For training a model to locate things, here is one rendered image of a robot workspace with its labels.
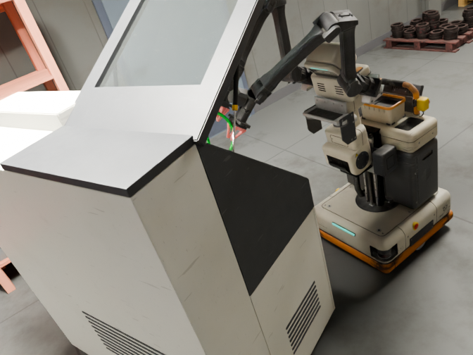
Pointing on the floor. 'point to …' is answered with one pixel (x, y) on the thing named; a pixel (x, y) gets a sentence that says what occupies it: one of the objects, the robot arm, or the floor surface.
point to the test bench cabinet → (295, 294)
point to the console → (37, 110)
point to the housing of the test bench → (124, 242)
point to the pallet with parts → (433, 32)
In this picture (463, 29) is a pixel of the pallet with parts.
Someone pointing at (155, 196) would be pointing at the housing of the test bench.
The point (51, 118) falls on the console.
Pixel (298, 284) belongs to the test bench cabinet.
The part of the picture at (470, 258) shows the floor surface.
